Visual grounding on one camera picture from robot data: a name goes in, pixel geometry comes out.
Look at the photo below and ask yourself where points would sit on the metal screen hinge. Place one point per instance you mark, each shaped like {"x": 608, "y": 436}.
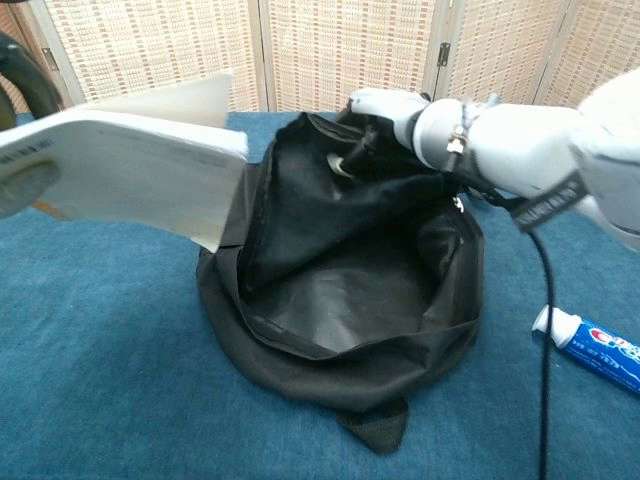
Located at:
{"x": 49, "y": 58}
{"x": 443, "y": 54}

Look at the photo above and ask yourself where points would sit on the blue toothpaste tube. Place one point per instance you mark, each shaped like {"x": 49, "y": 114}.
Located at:
{"x": 600, "y": 350}

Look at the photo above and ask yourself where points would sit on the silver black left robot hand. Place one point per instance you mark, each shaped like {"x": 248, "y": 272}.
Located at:
{"x": 25, "y": 187}

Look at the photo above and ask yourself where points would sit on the woven folding screen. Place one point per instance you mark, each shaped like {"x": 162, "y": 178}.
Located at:
{"x": 150, "y": 50}

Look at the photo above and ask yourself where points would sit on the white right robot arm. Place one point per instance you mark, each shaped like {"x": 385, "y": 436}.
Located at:
{"x": 525, "y": 145}

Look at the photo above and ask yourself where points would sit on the yellow white notebook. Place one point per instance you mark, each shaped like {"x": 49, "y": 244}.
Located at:
{"x": 125, "y": 165}

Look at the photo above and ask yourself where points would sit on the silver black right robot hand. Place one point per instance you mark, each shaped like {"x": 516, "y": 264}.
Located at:
{"x": 385, "y": 107}

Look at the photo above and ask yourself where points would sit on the black fabric backpack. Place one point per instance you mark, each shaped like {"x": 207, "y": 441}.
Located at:
{"x": 325, "y": 300}

